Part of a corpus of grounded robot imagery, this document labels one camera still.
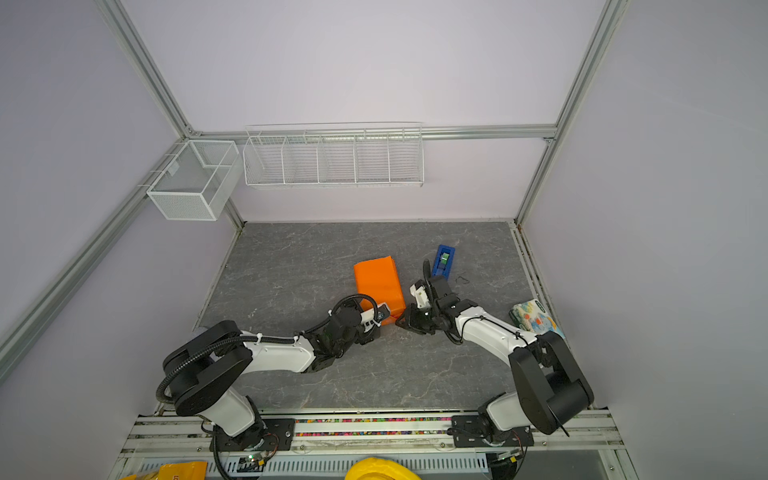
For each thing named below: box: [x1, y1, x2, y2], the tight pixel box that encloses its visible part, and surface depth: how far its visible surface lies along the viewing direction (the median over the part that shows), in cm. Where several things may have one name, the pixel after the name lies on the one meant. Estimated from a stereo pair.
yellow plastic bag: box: [123, 461, 208, 480], surface depth 67 cm
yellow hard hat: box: [344, 457, 423, 480], surface depth 67 cm
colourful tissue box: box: [509, 299, 565, 339], surface depth 91 cm
